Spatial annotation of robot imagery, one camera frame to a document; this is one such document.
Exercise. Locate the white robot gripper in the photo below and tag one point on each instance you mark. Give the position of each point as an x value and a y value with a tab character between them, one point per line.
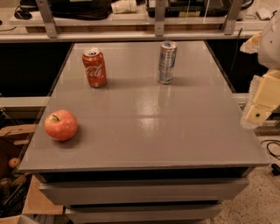
271	48

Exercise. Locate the red apple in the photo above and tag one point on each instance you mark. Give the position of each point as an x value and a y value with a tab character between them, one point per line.
61	125

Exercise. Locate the white adapter on shelf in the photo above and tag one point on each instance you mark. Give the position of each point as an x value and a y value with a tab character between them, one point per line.
263	14

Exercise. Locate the silver blue drink can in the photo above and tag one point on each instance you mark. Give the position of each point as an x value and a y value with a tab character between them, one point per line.
166	63

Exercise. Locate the black tray on shelf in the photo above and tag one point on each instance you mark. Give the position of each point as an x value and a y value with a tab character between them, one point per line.
196	8

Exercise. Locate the metal shelf rack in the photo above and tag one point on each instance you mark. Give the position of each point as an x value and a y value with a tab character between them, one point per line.
42	27

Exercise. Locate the grey drawer cabinet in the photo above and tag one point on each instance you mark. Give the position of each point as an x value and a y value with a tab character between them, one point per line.
145	152

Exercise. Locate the white paper cup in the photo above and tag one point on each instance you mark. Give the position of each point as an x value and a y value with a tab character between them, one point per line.
124	6

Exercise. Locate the red Coca-Cola can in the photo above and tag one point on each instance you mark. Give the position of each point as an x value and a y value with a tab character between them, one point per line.
95	69

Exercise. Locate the black bag on shelf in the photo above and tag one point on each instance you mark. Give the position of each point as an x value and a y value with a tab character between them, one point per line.
83	10

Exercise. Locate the small orange fruit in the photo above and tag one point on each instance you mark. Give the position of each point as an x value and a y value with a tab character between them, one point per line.
14	162

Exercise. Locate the cardboard box with clutter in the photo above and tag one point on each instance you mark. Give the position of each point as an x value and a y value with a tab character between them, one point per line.
20	195

